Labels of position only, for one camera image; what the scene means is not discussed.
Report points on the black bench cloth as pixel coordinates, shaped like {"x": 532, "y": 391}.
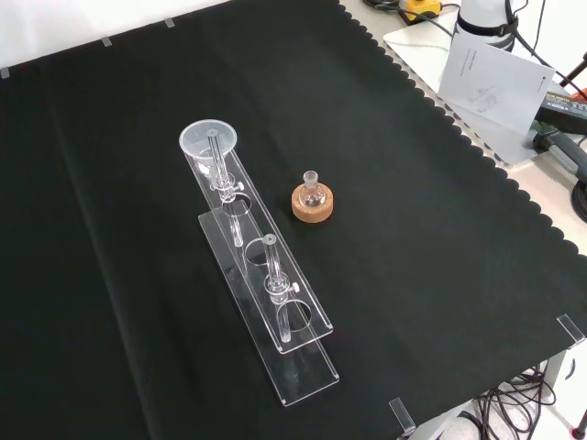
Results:
{"x": 137, "y": 229}

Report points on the clear plastic funnel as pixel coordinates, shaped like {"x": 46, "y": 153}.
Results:
{"x": 197, "y": 137}

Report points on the black power adapter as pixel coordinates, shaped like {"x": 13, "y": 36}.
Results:
{"x": 566, "y": 107}

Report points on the clear acrylic funnel stand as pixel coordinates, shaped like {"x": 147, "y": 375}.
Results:
{"x": 293, "y": 316}

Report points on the yellow stop button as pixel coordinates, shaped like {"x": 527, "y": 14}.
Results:
{"x": 424, "y": 7}

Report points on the clear plastic cloth clip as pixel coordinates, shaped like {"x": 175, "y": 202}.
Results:
{"x": 572, "y": 327}
{"x": 402, "y": 416}

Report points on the pale board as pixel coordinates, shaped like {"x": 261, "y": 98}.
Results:
{"x": 413, "y": 41}

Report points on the white paper booklet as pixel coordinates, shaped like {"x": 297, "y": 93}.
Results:
{"x": 495, "y": 82}

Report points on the grey tape strip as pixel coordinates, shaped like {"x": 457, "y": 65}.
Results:
{"x": 4, "y": 73}
{"x": 106, "y": 41}
{"x": 169, "y": 22}

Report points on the small round-bottom glass flask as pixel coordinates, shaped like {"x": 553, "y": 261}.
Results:
{"x": 312, "y": 197}

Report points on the black tripod leg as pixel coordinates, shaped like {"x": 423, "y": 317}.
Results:
{"x": 573, "y": 71}

